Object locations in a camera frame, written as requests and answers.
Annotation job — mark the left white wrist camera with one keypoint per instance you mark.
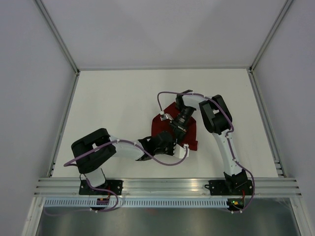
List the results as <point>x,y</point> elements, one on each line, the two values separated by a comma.
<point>181,151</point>

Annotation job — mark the aluminium side rail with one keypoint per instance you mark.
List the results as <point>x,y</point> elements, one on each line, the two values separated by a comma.
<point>61,128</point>
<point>266,124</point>

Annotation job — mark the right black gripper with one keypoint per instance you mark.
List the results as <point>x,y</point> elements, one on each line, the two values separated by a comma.
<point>179,130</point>

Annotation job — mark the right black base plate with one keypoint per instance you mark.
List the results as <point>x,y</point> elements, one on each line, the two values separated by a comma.
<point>219,188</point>

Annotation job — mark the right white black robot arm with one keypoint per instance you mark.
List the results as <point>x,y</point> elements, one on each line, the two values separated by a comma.
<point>218,121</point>

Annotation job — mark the right aluminium frame post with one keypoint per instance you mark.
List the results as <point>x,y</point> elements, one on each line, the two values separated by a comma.
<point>271,33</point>

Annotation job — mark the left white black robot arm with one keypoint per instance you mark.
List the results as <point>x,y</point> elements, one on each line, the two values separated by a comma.
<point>94,149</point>

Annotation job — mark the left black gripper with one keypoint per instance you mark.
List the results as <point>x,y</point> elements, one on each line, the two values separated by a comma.
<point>171,153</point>

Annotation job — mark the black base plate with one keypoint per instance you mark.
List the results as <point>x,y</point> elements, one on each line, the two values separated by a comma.
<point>219,188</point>
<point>115,186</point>

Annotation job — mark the right aluminium side rail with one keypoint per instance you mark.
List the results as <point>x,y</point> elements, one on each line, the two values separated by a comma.
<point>266,124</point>

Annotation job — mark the aluminium frame post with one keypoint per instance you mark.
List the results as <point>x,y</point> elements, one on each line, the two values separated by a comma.
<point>56,34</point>
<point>271,33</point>

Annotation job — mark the front aluminium rail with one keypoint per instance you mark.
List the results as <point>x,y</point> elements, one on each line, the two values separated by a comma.
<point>167,187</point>

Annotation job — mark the white slotted cable duct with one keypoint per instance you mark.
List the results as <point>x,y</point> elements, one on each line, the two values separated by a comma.
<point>137,202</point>

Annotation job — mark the left aluminium frame post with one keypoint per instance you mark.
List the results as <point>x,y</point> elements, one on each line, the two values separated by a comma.
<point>56,34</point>

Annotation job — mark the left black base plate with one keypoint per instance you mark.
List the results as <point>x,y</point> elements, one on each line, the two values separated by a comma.
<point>115,186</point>

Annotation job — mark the left aluminium side rail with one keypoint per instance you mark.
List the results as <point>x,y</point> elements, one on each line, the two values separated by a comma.
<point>61,128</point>

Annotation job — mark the dark red cloth napkin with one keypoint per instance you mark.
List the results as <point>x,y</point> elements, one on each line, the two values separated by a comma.
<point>158,126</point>

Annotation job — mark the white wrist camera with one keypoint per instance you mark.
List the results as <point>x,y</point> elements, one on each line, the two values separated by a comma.
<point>165,116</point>
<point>181,151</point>

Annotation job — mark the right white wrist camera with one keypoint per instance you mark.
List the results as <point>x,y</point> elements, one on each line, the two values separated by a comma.
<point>165,116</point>

